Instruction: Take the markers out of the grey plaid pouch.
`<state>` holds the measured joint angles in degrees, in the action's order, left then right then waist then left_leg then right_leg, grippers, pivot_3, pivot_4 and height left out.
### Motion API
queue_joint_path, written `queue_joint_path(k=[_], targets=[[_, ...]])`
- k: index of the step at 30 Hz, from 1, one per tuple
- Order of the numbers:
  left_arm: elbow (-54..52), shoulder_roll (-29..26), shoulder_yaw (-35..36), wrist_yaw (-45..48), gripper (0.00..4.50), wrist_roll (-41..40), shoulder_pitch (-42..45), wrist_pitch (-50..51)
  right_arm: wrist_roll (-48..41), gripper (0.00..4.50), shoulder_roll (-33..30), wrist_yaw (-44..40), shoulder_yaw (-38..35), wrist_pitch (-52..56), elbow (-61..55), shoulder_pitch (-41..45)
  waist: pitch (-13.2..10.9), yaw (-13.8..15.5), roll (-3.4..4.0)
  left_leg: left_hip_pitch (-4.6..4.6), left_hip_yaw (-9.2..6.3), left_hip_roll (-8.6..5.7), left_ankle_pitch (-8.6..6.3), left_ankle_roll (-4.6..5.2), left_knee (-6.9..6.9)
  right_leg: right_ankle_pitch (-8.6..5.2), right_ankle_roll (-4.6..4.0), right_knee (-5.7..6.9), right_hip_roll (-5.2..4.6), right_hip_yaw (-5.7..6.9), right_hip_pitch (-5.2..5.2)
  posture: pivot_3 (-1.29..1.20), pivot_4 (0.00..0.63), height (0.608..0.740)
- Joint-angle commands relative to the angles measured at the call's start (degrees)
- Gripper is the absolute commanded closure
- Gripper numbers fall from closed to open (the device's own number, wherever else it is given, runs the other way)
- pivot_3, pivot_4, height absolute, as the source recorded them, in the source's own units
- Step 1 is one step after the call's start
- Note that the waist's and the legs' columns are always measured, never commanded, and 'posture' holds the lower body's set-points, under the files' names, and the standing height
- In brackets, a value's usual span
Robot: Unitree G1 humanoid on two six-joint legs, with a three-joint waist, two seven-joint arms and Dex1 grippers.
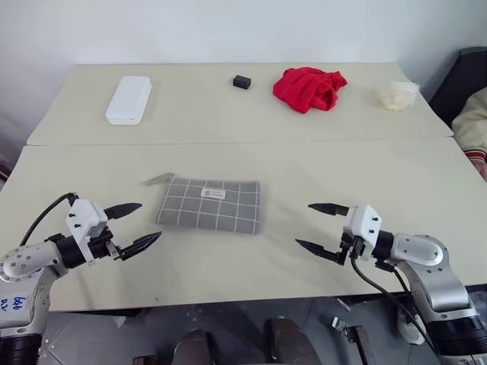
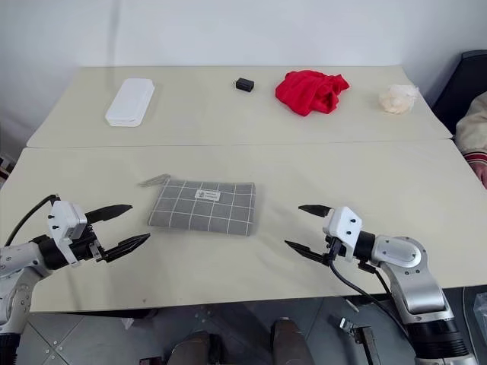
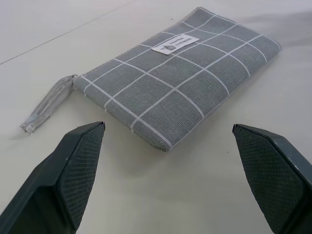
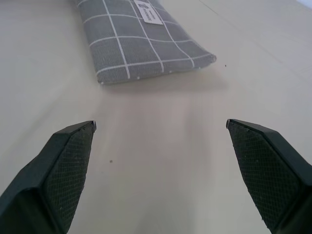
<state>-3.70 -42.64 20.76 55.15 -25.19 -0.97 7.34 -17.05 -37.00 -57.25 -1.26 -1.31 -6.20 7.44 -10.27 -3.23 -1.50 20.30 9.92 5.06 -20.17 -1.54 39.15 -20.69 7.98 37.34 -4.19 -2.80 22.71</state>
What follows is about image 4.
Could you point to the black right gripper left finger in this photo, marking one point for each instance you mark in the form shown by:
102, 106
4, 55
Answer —
53, 180

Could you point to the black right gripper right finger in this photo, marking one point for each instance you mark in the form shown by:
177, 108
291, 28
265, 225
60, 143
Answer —
265, 175

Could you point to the grey checked fabric pouch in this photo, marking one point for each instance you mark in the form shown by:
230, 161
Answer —
143, 46

